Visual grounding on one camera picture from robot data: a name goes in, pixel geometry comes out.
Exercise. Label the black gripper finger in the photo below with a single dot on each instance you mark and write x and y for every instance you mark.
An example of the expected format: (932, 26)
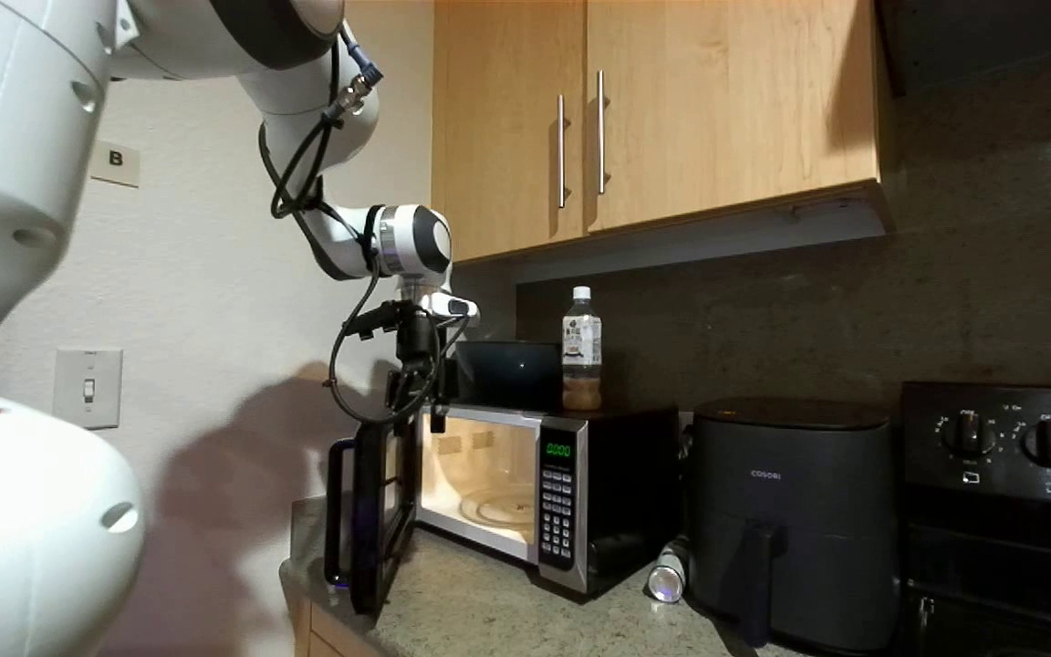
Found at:
(439, 406)
(404, 406)

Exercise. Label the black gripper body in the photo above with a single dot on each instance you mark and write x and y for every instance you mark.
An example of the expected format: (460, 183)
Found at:
(417, 348)

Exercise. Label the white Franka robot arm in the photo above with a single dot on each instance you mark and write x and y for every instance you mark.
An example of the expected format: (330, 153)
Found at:
(18, 367)

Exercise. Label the glass microwave turntable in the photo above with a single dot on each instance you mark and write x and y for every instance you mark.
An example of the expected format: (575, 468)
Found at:
(495, 508)

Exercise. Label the steel microwave body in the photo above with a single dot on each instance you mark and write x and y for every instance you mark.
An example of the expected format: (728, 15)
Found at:
(603, 498)

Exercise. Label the dark blue bowl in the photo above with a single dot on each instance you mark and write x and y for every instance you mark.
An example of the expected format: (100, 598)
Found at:
(510, 368)

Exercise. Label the tea bottle with white cap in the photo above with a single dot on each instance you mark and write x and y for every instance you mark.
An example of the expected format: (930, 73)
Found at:
(583, 348)

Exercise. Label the small clear plastic bottle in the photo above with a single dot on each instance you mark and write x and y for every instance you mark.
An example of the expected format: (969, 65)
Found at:
(671, 578)

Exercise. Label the black air fryer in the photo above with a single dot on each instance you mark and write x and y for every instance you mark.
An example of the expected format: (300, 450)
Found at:
(793, 522)

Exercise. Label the black stove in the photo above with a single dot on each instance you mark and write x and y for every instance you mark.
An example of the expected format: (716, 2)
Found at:
(1014, 550)

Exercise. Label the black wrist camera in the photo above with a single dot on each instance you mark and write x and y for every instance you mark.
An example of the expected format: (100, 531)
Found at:
(411, 311)

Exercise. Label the white light switch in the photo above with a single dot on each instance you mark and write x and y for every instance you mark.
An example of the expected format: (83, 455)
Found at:
(91, 387)

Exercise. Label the white wall outlet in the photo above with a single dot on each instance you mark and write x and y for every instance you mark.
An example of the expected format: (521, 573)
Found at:
(115, 164)

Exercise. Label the wooden wall cabinet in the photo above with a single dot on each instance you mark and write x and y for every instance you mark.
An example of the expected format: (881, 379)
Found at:
(694, 109)

